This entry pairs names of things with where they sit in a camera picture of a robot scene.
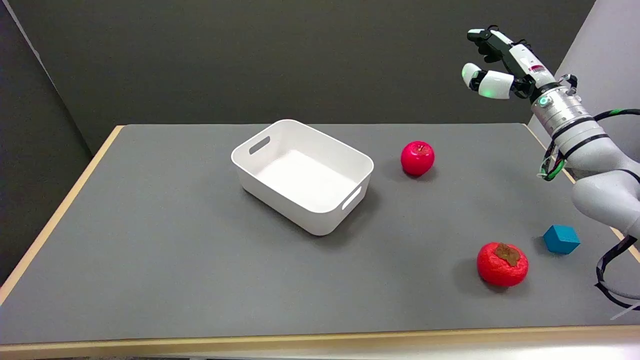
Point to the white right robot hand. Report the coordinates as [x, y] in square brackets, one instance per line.
[520, 60]

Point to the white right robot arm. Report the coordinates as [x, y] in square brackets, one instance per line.
[585, 145]

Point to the red apple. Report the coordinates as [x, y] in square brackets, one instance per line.
[417, 158]

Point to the blue cube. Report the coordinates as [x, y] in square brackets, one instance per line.
[561, 239]

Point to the red persimmon with brown calyx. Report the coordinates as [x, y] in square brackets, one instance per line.
[502, 264]

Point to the white plastic storage bin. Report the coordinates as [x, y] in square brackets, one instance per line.
[303, 176]

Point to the grey table mat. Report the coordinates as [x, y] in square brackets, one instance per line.
[300, 240]

